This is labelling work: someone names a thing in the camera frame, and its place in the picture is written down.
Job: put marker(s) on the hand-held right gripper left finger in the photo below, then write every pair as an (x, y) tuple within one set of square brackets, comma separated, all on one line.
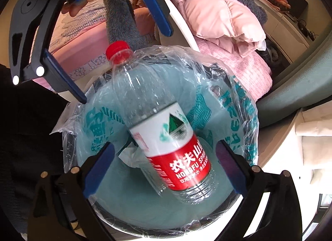
[(99, 171)]

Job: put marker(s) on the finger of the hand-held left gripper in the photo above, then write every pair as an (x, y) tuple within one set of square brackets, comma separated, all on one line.
[(63, 77), (159, 15)]

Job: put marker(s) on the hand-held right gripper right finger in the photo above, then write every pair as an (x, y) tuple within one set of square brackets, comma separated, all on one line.
[(230, 171)]

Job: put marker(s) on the trash bin with liner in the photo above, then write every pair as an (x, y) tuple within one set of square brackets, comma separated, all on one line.
[(109, 111)]

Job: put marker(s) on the red label plastic bottle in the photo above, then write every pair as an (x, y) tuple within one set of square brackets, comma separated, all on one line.
[(160, 127)]

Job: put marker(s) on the round black trash bin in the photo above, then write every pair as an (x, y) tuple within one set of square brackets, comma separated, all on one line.
[(145, 231)]

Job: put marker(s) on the person's left hand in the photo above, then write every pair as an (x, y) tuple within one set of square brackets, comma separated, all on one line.
[(77, 7)]

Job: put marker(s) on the white board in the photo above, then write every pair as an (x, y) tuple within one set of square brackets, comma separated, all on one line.
[(181, 23)]

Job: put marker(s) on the crumpled white tissue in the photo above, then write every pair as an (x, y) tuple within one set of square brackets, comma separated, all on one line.
[(129, 156)]

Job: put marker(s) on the pink floral bedsheet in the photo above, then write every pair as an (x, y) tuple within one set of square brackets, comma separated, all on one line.
[(85, 44)]

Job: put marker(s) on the pink padded jacket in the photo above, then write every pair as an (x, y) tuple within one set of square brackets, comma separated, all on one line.
[(220, 18)]

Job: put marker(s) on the pink knit blanket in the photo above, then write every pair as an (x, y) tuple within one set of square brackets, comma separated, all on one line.
[(233, 72)]

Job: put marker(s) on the white desk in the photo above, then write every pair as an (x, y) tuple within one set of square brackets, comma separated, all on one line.
[(280, 25)]

